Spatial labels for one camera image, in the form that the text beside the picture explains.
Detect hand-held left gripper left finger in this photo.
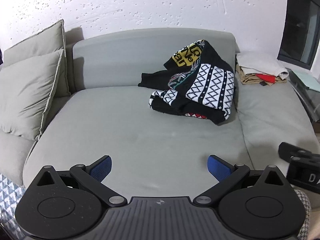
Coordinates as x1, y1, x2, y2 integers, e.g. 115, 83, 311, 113
36, 155, 127, 206

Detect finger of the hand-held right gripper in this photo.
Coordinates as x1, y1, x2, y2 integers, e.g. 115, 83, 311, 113
279, 142, 320, 164

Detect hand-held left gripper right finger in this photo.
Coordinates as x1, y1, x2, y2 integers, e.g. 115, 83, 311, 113
193, 155, 288, 206

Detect black patterned knit sweater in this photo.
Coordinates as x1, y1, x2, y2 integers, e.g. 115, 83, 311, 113
138, 39, 237, 125

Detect houndstooth patterned clothing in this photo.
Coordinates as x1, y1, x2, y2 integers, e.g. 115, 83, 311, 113
292, 189, 312, 240

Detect grey sofa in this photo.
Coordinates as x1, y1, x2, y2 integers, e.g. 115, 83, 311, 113
0, 27, 320, 189

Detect glass side table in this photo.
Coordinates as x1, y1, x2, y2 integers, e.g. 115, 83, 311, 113
285, 68, 320, 123

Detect pale green paper sheet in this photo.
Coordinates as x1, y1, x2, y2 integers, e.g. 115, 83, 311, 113
291, 69, 320, 92

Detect red folded cloth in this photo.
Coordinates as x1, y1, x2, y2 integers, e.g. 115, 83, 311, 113
256, 74, 276, 84

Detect blue white patterned rug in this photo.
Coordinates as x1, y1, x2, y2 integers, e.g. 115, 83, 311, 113
0, 174, 28, 240

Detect large grey cushion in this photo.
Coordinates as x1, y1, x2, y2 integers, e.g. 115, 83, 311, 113
0, 49, 65, 141
2, 19, 72, 98

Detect dark framed window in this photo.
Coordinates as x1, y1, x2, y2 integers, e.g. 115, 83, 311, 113
277, 0, 320, 71

